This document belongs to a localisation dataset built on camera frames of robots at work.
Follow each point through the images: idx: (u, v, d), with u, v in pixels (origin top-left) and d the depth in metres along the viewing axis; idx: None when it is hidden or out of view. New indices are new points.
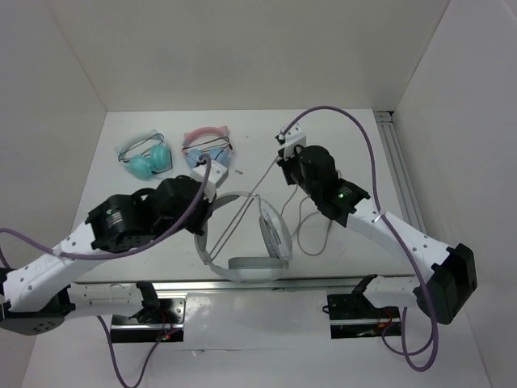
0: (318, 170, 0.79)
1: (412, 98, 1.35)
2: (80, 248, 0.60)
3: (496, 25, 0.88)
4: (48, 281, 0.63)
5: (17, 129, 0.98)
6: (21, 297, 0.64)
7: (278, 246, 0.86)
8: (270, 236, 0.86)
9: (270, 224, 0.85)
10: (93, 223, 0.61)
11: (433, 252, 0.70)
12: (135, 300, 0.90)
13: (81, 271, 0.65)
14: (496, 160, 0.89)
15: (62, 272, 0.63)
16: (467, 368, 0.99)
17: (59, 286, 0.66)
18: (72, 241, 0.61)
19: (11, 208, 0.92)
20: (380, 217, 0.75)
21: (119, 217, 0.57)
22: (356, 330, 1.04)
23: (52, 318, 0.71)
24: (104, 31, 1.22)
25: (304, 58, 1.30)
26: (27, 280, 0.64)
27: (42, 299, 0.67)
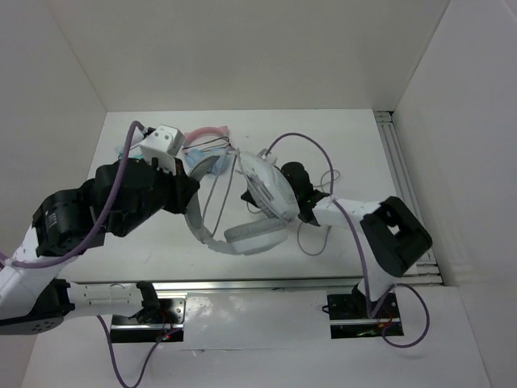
0: (294, 182, 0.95)
1: (414, 94, 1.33)
2: (30, 255, 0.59)
3: (504, 19, 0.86)
4: (14, 292, 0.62)
5: (21, 132, 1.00)
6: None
7: (271, 202, 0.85)
8: (261, 193, 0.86)
9: (258, 180, 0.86)
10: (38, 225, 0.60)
11: (367, 208, 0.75)
12: (136, 300, 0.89)
13: (43, 279, 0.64)
14: (497, 161, 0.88)
15: (23, 280, 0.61)
16: (470, 369, 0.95)
17: (30, 294, 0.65)
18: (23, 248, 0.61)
19: (14, 211, 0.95)
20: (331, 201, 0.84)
21: (56, 217, 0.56)
22: (356, 330, 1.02)
23: (48, 318, 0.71)
24: (102, 30, 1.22)
25: (304, 52, 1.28)
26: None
27: (20, 307, 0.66)
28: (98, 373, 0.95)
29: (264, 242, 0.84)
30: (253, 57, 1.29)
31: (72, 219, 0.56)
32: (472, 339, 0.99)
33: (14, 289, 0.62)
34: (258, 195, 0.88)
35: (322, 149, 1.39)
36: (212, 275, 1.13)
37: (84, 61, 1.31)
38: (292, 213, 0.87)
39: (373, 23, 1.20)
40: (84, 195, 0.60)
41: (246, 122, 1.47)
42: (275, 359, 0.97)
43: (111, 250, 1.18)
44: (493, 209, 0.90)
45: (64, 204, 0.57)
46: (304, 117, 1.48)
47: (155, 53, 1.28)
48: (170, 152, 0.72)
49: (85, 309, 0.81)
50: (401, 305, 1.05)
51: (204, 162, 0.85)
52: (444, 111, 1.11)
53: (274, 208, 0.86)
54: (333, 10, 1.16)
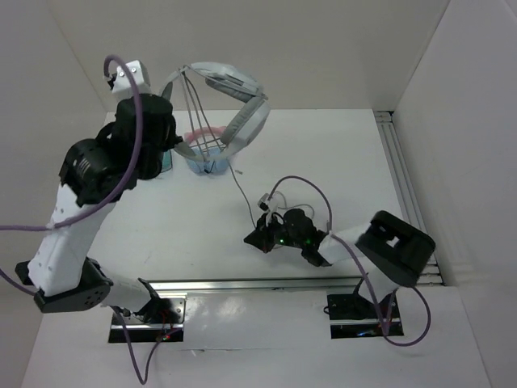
0: (300, 229, 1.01)
1: (414, 94, 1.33)
2: (70, 211, 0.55)
3: (504, 19, 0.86)
4: (61, 259, 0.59)
5: (21, 132, 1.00)
6: (47, 280, 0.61)
7: (243, 87, 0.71)
8: (229, 86, 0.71)
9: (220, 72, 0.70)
10: (71, 181, 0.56)
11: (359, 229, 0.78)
12: (145, 290, 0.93)
13: (86, 236, 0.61)
14: (497, 161, 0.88)
15: (69, 242, 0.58)
16: (471, 369, 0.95)
17: (77, 258, 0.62)
18: (60, 208, 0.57)
19: (13, 211, 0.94)
20: (331, 238, 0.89)
21: (86, 162, 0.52)
22: (356, 330, 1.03)
23: (96, 288, 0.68)
24: (102, 30, 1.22)
25: (304, 52, 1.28)
26: (44, 264, 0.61)
27: (70, 276, 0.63)
28: (97, 372, 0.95)
29: (259, 120, 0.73)
30: (253, 57, 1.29)
31: (104, 161, 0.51)
32: (472, 339, 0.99)
33: (62, 253, 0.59)
34: (229, 89, 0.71)
35: (322, 149, 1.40)
36: (212, 275, 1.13)
37: (85, 61, 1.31)
38: (264, 90, 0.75)
39: (374, 23, 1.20)
40: (107, 140, 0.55)
41: None
42: (275, 358, 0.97)
43: (111, 250, 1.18)
44: (493, 209, 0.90)
45: (90, 149, 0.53)
46: (304, 117, 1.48)
47: (155, 53, 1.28)
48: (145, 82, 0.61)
49: (116, 290, 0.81)
50: (401, 305, 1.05)
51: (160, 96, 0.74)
52: (444, 111, 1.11)
53: (248, 92, 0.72)
54: (333, 10, 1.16)
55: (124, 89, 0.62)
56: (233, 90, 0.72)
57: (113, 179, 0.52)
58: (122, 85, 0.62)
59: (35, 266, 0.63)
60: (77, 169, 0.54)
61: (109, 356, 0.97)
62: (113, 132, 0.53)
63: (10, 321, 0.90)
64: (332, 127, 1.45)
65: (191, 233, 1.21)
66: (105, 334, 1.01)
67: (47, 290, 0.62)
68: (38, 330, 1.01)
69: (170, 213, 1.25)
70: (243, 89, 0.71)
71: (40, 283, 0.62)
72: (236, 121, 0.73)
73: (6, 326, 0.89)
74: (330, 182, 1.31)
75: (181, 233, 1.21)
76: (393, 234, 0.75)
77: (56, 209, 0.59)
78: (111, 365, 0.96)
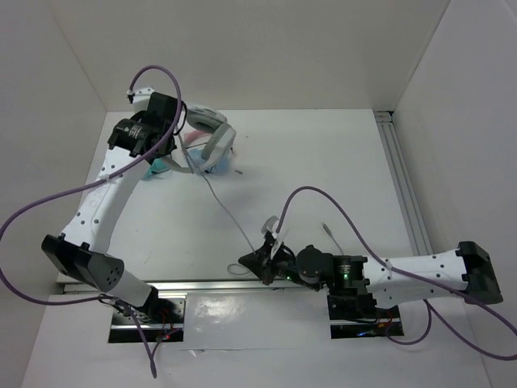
0: (325, 274, 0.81)
1: (414, 94, 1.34)
2: (124, 163, 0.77)
3: (504, 21, 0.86)
4: (110, 207, 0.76)
5: (21, 132, 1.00)
6: (94, 232, 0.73)
7: (216, 116, 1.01)
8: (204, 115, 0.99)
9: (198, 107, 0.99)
10: (119, 145, 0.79)
11: (450, 265, 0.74)
12: (145, 285, 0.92)
13: (123, 196, 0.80)
14: (497, 161, 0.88)
15: (118, 191, 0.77)
16: (471, 368, 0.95)
17: (114, 214, 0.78)
18: (111, 166, 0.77)
19: (14, 211, 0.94)
20: (391, 271, 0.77)
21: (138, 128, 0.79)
22: (356, 330, 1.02)
23: (113, 264, 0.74)
24: (103, 30, 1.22)
25: (304, 53, 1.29)
26: (90, 218, 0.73)
27: (107, 233, 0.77)
28: (98, 372, 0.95)
29: (231, 136, 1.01)
30: (253, 57, 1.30)
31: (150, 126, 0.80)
32: (472, 339, 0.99)
33: (111, 202, 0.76)
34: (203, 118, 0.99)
35: (322, 149, 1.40)
36: (213, 275, 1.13)
37: (85, 61, 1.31)
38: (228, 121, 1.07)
39: (374, 23, 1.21)
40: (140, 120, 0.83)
41: (247, 122, 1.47)
42: (275, 358, 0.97)
43: (111, 252, 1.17)
44: (492, 209, 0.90)
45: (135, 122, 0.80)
46: (304, 117, 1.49)
47: (155, 53, 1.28)
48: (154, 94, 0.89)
49: (121, 287, 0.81)
50: (401, 305, 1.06)
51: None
52: (444, 111, 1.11)
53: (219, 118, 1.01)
54: (333, 10, 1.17)
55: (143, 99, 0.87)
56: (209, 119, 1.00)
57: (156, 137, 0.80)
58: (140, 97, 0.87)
59: (73, 227, 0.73)
60: (130, 133, 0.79)
61: (110, 356, 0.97)
62: (147, 114, 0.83)
63: (10, 321, 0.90)
64: (332, 128, 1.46)
65: (191, 232, 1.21)
66: (104, 334, 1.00)
67: (91, 243, 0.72)
68: (38, 331, 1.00)
69: (170, 213, 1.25)
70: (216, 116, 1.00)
71: (83, 238, 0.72)
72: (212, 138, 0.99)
73: (7, 327, 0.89)
74: (329, 182, 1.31)
75: (181, 233, 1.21)
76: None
77: (101, 172, 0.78)
78: (113, 365, 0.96)
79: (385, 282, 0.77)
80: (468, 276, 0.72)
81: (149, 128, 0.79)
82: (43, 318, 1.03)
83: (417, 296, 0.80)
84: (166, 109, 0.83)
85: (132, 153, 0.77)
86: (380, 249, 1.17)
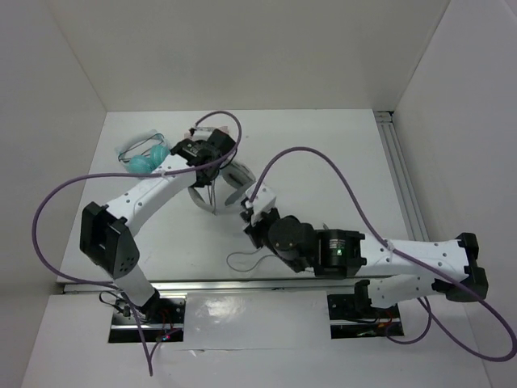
0: (303, 246, 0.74)
1: (414, 94, 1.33)
2: (182, 167, 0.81)
3: (504, 21, 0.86)
4: (153, 198, 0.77)
5: (20, 132, 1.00)
6: (134, 212, 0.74)
7: (250, 174, 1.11)
8: (242, 171, 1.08)
9: (237, 163, 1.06)
10: (178, 153, 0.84)
11: (452, 255, 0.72)
12: (149, 284, 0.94)
13: (169, 195, 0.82)
14: (496, 161, 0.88)
15: (166, 187, 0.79)
16: (470, 369, 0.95)
17: (153, 208, 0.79)
18: (167, 166, 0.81)
19: (14, 210, 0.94)
20: (392, 253, 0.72)
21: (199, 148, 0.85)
22: (356, 330, 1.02)
23: (129, 254, 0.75)
24: (102, 30, 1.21)
25: (304, 53, 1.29)
26: (136, 199, 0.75)
27: (140, 221, 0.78)
28: (98, 372, 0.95)
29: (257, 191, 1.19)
30: (253, 57, 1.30)
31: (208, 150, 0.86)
32: (472, 339, 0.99)
33: (159, 193, 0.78)
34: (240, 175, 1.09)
35: (321, 149, 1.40)
36: (213, 275, 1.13)
37: (85, 61, 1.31)
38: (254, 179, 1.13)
39: (374, 23, 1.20)
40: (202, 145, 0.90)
41: (247, 122, 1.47)
42: (275, 359, 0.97)
43: None
44: (493, 210, 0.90)
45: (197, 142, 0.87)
46: (304, 117, 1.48)
47: (155, 53, 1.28)
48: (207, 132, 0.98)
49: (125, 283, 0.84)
50: (401, 305, 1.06)
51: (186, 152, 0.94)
52: (444, 111, 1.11)
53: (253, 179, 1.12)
54: (333, 10, 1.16)
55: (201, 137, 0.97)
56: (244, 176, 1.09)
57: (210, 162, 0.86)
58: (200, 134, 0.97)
59: (117, 203, 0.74)
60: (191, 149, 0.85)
61: (110, 356, 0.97)
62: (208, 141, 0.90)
63: (10, 321, 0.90)
64: (333, 127, 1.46)
65: (191, 232, 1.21)
66: (105, 334, 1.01)
67: (128, 220, 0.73)
68: (38, 331, 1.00)
69: (170, 213, 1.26)
70: (250, 174, 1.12)
71: (123, 213, 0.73)
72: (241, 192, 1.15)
73: (7, 327, 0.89)
74: (329, 181, 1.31)
75: (181, 233, 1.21)
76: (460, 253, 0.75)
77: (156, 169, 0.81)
78: (113, 365, 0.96)
79: (382, 263, 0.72)
80: (470, 268, 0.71)
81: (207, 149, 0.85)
82: (43, 318, 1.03)
83: (407, 294, 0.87)
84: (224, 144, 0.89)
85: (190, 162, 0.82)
86: None
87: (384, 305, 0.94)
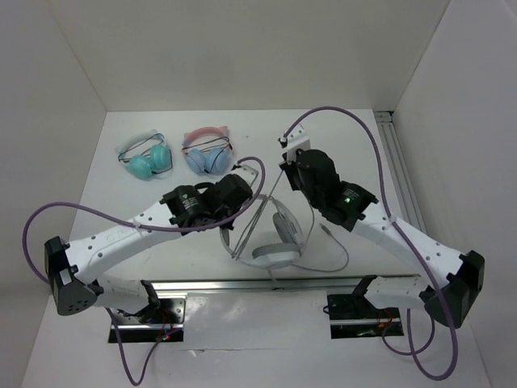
0: (317, 174, 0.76)
1: (414, 94, 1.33)
2: (161, 222, 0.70)
3: (504, 20, 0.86)
4: (118, 250, 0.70)
5: (21, 132, 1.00)
6: (90, 263, 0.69)
7: (295, 234, 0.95)
8: (287, 225, 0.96)
9: (287, 216, 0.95)
10: (170, 204, 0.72)
11: (447, 258, 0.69)
12: (143, 293, 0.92)
13: (145, 246, 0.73)
14: (496, 161, 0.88)
15: (137, 242, 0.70)
16: (470, 368, 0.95)
17: (122, 257, 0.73)
18: (149, 216, 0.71)
19: (14, 211, 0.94)
20: (390, 225, 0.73)
21: (192, 202, 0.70)
22: (356, 330, 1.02)
23: (84, 298, 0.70)
24: (102, 31, 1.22)
25: (304, 52, 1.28)
26: (97, 248, 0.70)
27: (104, 268, 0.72)
28: (98, 371, 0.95)
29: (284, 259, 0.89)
30: (253, 58, 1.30)
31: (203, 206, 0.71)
32: (471, 339, 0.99)
33: (125, 247, 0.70)
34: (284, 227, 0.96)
35: (321, 150, 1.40)
36: (213, 276, 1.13)
37: (85, 61, 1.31)
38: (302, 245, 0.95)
39: (374, 23, 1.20)
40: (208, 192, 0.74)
41: (247, 122, 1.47)
42: (275, 359, 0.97)
43: None
44: (493, 210, 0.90)
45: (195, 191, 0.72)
46: (304, 117, 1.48)
47: (155, 54, 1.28)
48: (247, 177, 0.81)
49: (109, 296, 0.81)
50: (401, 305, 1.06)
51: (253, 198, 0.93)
52: (444, 111, 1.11)
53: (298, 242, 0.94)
54: (333, 10, 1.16)
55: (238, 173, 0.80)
56: (287, 230, 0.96)
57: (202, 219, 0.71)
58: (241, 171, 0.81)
59: (80, 246, 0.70)
60: (183, 201, 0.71)
61: (110, 356, 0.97)
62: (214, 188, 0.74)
63: (10, 321, 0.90)
64: (332, 127, 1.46)
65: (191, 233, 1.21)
66: (105, 334, 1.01)
67: (80, 270, 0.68)
68: (38, 330, 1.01)
69: None
70: (292, 236, 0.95)
71: (77, 262, 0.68)
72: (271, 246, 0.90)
73: (8, 326, 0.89)
74: None
75: None
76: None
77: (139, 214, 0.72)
78: (114, 364, 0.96)
79: (377, 229, 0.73)
80: (455, 280, 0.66)
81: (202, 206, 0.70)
82: (43, 318, 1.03)
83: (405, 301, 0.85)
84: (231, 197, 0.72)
85: (171, 221, 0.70)
86: (380, 249, 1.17)
87: (380, 305, 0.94)
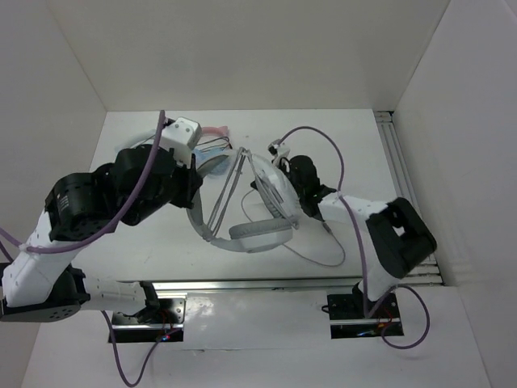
0: (301, 173, 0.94)
1: (414, 94, 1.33)
2: (44, 239, 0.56)
3: (505, 20, 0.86)
4: (26, 277, 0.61)
5: (21, 132, 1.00)
6: (12, 293, 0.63)
7: (280, 205, 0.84)
8: (270, 196, 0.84)
9: (268, 182, 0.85)
10: (51, 209, 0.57)
11: (374, 207, 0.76)
12: (139, 297, 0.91)
13: (58, 263, 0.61)
14: (496, 161, 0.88)
15: (38, 265, 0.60)
16: (469, 367, 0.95)
17: (47, 280, 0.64)
18: (37, 233, 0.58)
19: (14, 211, 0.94)
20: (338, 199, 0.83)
21: (67, 200, 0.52)
22: (356, 330, 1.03)
23: (67, 306, 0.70)
24: (102, 31, 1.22)
25: (305, 52, 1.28)
26: (13, 277, 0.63)
27: (38, 294, 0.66)
28: (97, 371, 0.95)
29: (272, 239, 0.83)
30: (253, 58, 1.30)
31: (88, 202, 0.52)
32: (471, 339, 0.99)
33: (32, 275, 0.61)
34: (267, 197, 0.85)
35: (321, 149, 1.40)
36: (213, 276, 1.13)
37: (84, 61, 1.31)
38: (297, 216, 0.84)
39: (373, 23, 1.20)
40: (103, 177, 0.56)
41: (246, 122, 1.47)
42: (275, 359, 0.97)
43: (111, 252, 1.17)
44: (493, 209, 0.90)
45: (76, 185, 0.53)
46: (304, 118, 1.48)
47: (155, 54, 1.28)
48: (190, 145, 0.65)
49: (98, 301, 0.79)
50: (401, 305, 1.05)
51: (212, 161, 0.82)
52: (444, 111, 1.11)
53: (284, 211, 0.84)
54: (332, 10, 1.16)
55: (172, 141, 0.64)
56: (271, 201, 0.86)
57: (90, 222, 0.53)
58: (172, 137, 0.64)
59: (6, 274, 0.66)
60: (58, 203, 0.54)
61: (110, 356, 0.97)
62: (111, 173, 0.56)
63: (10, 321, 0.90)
64: (332, 127, 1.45)
65: (191, 234, 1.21)
66: (104, 334, 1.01)
67: (10, 300, 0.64)
68: (37, 331, 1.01)
69: (170, 214, 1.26)
70: (279, 208, 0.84)
71: (6, 292, 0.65)
72: (250, 227, 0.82)
73: (7, 326, 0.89)
74: (329, 181, 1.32)
75: (180, 234, 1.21)
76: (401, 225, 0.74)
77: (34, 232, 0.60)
78: (113, 364, 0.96)
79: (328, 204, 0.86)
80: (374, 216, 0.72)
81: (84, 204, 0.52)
82: None
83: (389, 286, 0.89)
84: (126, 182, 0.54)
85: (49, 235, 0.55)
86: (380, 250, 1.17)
87: (374, 300, 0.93)
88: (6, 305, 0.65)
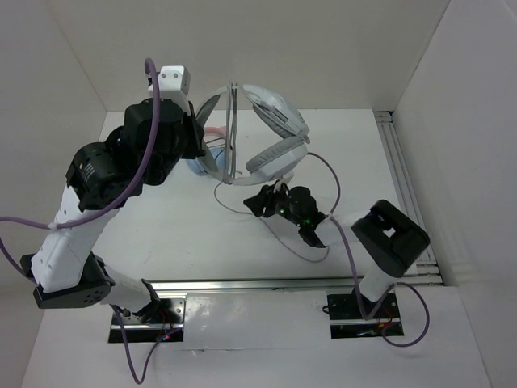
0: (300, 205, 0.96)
1: (414, 95, 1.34)
2: (73, 211, 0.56)
3: (504, 22, 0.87)
4: (60, 258, 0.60)
5: (21, 131, 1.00)
6: (47, 277, 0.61)
7: (287, 124, 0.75)
8: (273, 120, 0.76)
9: (267, 107, 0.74)
10: (74, 183, 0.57)
11: None
12: (145, 292, 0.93)
13: (90, 235, 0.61)
14: (496, 160, 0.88)
15: (71, 241, 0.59)
16: (468, 366, 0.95)
17: (79, 259, 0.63)
18: (64, 208, 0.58)
19: (13, 211, 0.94)
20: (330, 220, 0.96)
21: (90, 167, 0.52)
22: (356, 330, 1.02)
23: (99, 288, 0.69)
24: (102, 30, 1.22)
25: (305, 53, 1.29)
26: (45, 262, 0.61)
27: (71, 276, 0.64)
28: (97, 371, 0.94)
29: (291, 159, 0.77)
30: (254, 58, 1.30)
31: (110, 165, 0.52)
32: (471, 338, 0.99)
33: (65, 254, 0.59)
34: (271, 124, 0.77)
35: (321, 150, 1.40)
36: (213, 276, 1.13)
37: (85, 61, 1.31)
38: (307, 128, 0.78)
39: (373, 24, 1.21)
40: (117, 143, 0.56)
41: (247, 122, 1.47)
42: (276, 359, 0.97)
43: (111, 253, 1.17)
44: (492, 209, 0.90)
45: (96, 153, 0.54)
46: (304, 118, 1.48)
47: (156, 54, 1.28)
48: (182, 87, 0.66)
49: (118, 290, 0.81)
50: (401, 305, 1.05)
51: (205, 103, 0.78)
52: (444, 112, 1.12)
53: (291, 130, 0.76)
54: (333, 10, 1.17)
55: (162, 86, 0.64)
56: (276, 124, 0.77)
57: (116, 186, 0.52)
58: (161, 82, 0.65)
59: (35, 263, 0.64)
60: (81, 173, 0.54)
61: (111, 356, 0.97)
62: (122, 137, 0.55)
63: (10, 322, 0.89)
64: (332, 127, 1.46)
65: (191, 234, 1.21)
66: (103, 334, 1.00)
67: (44, 286, 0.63)
68: (37, 331, 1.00)
69: (170, 213, 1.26)
70: (287, 128, 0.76)
71: (39, 279, 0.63)
72: (264, 156, 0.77)
73: (6, 327, 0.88)
74: (329, 182, 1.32)
75: (181, 234, 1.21)
76: (390, 225, 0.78)
77: (59, 211, 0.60)
78: (113, 364, 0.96)
79: (325, 226, 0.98)
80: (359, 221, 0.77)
81: (109, 168, 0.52)
82: (42, 318, 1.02)
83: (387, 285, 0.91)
84: (139, 137, 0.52)
85: (79, 206, 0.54)
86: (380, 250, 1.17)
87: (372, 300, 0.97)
88: (42, 292, 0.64)
